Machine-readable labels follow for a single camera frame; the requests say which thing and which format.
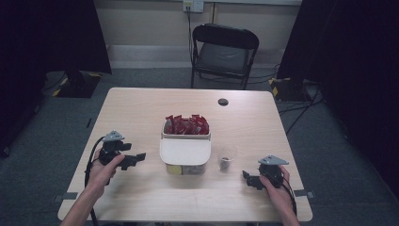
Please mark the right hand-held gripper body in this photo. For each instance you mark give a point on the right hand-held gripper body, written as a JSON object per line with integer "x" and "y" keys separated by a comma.
{"x": 270, "y": 174}

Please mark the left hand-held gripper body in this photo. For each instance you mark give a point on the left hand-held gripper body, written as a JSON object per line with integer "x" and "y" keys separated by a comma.
{"x": 111, "y": 150}

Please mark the person's right hand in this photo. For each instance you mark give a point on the person's right hand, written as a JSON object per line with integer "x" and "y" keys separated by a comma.
{"x": 277, "y": 194}

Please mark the person's left hand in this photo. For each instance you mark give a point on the person's left hand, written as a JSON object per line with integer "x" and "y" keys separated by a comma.
{"x": 102, "y": 175}

